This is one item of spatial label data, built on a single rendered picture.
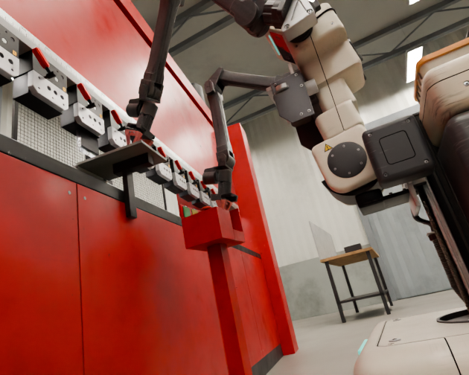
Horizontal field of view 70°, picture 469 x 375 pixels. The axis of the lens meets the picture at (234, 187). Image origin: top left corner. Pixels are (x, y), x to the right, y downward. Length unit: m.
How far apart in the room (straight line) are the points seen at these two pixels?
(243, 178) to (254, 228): 0.54
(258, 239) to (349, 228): 5.47
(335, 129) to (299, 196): 7.95
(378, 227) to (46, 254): 7.95
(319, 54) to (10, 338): 1.08
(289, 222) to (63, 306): 8.16
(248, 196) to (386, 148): 2.58
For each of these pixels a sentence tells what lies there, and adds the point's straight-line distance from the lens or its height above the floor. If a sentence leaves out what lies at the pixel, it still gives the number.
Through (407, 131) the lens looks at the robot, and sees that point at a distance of 0.89.
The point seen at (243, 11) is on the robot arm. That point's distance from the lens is 1.15.
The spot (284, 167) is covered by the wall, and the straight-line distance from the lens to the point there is 9.28.
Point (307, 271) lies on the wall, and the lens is 8.68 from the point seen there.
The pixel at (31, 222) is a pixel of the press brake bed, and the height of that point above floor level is 0.68.
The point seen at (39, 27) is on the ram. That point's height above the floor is 1.45.
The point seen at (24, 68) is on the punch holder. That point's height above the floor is 1.26.
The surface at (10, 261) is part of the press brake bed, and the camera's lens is 0.84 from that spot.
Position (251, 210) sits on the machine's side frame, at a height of 1.31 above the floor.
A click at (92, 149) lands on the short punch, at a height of 1.10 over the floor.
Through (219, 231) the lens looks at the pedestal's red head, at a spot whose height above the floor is 0.68.
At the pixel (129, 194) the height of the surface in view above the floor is 0.85.
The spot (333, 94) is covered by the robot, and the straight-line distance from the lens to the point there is 1.11.
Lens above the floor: 0.39
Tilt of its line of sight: 20 degrees up
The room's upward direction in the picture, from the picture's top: 12 degrees counter-clockwise
